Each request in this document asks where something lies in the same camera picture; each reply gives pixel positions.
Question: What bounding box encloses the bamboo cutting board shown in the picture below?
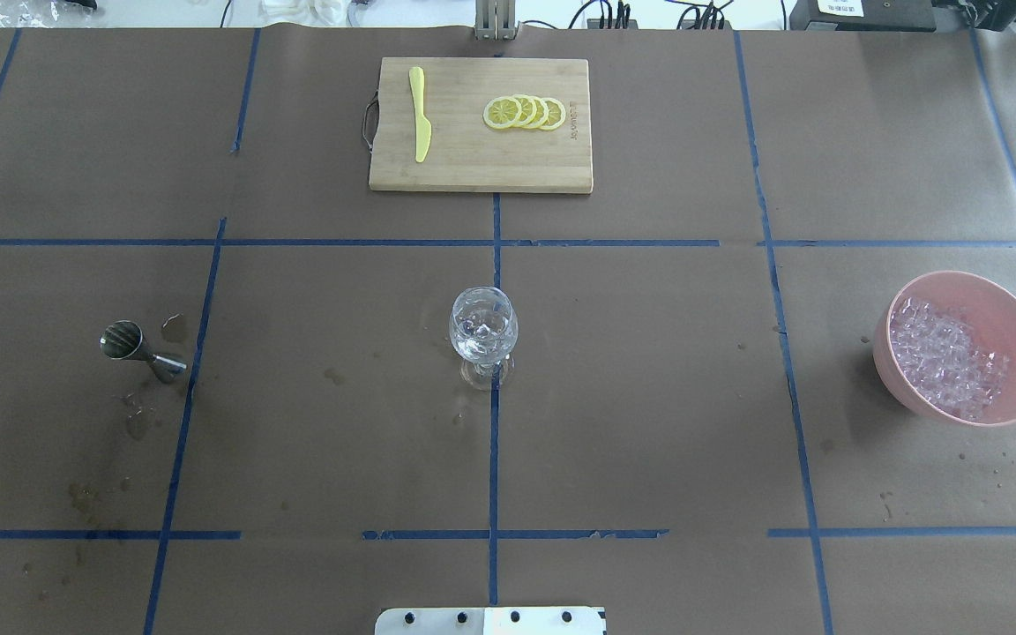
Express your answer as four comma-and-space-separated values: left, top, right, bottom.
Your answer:
370, 56, 595, 196

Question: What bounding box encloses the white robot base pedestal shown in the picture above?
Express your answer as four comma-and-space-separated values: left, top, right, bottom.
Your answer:
374, 606, 608, 634

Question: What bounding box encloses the aluminium frame post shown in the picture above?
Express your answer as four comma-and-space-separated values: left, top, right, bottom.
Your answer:
474, 0, 519, 41

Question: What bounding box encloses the yellow plastic knife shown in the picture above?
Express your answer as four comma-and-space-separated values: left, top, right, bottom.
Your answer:
408, 67, 434, 162

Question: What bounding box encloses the steel cocktail jigger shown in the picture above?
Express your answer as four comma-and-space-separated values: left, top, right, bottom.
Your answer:
98, 320, 189, 385

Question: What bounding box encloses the clear wine glass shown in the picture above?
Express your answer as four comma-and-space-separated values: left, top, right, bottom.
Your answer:
448, 285, 519, 392

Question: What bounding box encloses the black box device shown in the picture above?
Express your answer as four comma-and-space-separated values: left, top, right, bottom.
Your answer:
788, 1, 936, 33

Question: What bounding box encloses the pink bowl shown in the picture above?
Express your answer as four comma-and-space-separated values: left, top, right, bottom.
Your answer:
871, 270, 1016, 429

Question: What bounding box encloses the black power strip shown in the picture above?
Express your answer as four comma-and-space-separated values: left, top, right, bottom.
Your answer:
576, 1, 638, 31
675, 1, 731, 31

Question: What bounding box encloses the ice cube in glass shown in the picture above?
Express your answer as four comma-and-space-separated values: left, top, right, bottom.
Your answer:
456, 314, 504, 342

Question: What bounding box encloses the clear ice cubes pile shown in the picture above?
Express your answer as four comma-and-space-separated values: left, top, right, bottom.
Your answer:
888, 296, 1011, 422

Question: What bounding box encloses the black power strip right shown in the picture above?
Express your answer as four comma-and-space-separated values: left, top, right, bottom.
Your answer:
675, 1, 731, 31

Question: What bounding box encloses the black power strip left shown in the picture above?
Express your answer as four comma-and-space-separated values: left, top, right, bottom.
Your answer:
576, 1, 638, 31

